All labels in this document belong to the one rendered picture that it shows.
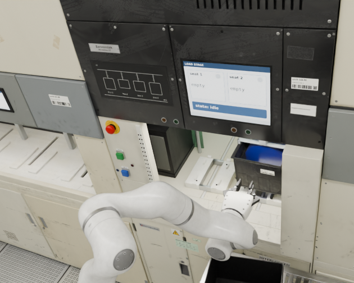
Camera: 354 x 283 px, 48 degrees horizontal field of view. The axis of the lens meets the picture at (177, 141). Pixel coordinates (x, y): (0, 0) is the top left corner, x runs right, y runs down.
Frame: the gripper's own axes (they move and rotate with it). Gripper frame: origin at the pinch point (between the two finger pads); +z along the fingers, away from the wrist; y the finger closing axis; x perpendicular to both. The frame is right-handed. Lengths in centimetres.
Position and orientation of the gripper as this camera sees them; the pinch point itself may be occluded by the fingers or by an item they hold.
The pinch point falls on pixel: (245, 186)
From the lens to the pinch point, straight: 151.8
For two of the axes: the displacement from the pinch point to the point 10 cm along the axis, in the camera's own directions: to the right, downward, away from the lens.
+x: -1.5, -7.8, -6.1
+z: 4.0, -6.1, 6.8
